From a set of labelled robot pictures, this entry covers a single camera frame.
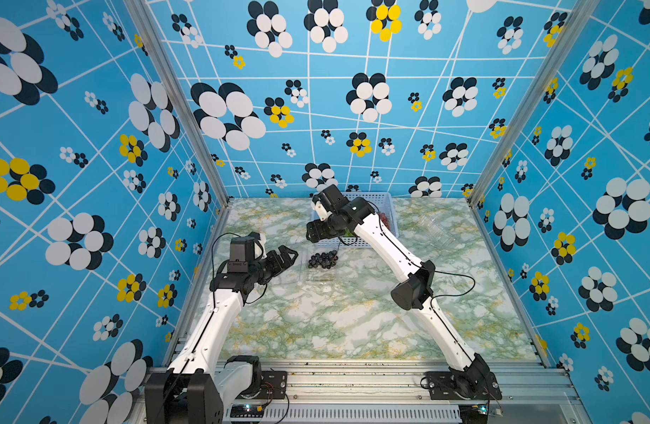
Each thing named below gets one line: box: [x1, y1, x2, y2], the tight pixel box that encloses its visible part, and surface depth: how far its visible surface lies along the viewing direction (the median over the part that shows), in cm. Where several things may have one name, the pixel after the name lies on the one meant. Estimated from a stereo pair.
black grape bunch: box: [308, 249, 340, 270], surface depth 98 cm
